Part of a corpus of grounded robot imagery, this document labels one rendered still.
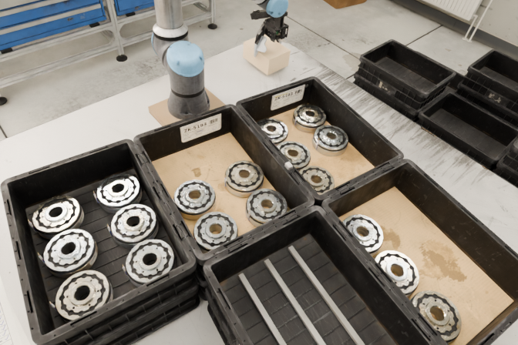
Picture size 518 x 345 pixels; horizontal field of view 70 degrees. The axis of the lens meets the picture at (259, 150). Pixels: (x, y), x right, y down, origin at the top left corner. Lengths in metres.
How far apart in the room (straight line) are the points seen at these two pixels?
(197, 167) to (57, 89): 1.90
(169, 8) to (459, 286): 1.11
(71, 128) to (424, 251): 1.15
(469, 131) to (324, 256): 1.43
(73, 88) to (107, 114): 1.37
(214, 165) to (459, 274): 0.66
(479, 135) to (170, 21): 1.60
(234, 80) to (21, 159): 0.80
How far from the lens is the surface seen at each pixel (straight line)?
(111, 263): 0.92
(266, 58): 1.53
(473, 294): 1.02
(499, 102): 2.26
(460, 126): 2.19
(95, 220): 0.99
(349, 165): 1.10
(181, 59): 1.22
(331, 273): 0.91
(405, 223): 1.04
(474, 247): 1.04
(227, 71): 1.60
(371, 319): 0.89
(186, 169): 1.04
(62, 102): 2.72
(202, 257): 0.78
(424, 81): 2.20
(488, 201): 1.40
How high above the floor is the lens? 1.63
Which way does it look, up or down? 47 degrees down
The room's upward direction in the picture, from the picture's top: 6 degrees clockwise
